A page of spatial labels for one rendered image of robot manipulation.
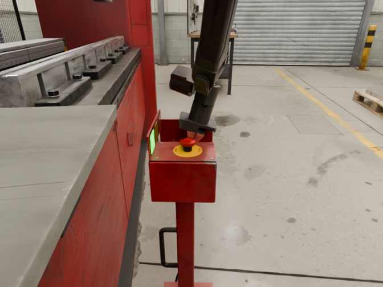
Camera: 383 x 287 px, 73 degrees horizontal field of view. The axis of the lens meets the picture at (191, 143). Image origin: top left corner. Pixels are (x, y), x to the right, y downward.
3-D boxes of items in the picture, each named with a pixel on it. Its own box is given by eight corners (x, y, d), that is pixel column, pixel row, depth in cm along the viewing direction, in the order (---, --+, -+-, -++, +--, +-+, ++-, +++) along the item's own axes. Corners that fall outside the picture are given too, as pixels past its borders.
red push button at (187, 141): (195, 156, 62) (195, 143, 61) (179, 156, 62) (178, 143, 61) (195, 149, 66) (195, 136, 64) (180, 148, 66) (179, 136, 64)
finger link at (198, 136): (174, 141, 77) (181, 113, 73) (196, 147, 78) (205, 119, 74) (171, 152, 71) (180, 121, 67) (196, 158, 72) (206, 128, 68)
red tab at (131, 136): (133, 146, 119) (131, 132, 116) (128, 146, 119) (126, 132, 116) (135, 133, 132) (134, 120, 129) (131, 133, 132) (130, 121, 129)
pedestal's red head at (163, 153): (215, 203, 64) (218, 137, 56) (151, 202, 64) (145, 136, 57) (211, 163, 82) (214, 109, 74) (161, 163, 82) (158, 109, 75)
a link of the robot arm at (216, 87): (218, 84, 63) (224, 81, 68) (192, 74, 64) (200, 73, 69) (209, 110, 66) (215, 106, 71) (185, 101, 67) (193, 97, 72)
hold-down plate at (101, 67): (98, 79, 96) (97, 71, 94) (83, 80, 95) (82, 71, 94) (112, 66, 123) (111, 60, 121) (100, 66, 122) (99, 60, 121)
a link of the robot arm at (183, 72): (207, 81, 57) (223, 56, 61) (162, 64, 59) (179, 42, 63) (204, 113, 67) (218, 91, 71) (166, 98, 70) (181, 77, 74)
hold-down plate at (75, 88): (61, 114, 60) (58, 101, 58) (36, 114, 59) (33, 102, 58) (92, 85, 87) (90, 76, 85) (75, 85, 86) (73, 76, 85)
